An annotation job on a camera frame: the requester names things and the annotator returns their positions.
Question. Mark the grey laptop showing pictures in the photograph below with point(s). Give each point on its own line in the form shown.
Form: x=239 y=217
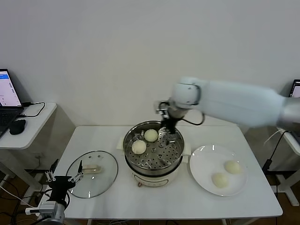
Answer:
x=295 y=89

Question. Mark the white side table with mouse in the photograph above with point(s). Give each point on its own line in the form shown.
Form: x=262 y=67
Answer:
x=35 y=131

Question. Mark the black laptop with blue banner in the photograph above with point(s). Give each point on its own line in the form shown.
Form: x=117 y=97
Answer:
x=7 y=93

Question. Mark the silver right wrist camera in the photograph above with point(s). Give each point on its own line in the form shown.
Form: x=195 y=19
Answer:
x=161 y=107

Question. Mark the white side table with label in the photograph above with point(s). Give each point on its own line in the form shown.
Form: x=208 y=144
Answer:
x=284 y=185

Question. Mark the white steamed baozi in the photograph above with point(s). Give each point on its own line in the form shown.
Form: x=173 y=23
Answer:
x=150 y=135
x=220 y=180
x=232 y=167
x=139 y=147

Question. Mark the stainless steel steamer tray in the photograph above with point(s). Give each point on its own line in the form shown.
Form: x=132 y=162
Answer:
x=152 y=159

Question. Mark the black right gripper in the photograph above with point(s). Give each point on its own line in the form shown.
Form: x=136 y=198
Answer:
x=170 y=120

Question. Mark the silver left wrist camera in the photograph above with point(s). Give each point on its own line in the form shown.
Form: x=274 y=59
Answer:
x=47 y=208

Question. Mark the black computer mouse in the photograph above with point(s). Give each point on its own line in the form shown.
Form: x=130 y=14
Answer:
x=17 y=126

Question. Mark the white round plate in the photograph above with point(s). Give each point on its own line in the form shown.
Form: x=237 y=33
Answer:
x=206 y=164

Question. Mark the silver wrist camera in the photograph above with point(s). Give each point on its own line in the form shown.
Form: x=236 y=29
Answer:
x=47 y=208
x=161 y=107

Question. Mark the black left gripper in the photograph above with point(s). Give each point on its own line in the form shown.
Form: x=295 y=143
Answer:
x=59 y=185

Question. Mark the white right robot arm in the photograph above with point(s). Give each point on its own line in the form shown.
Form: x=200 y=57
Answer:
x=234 y=105

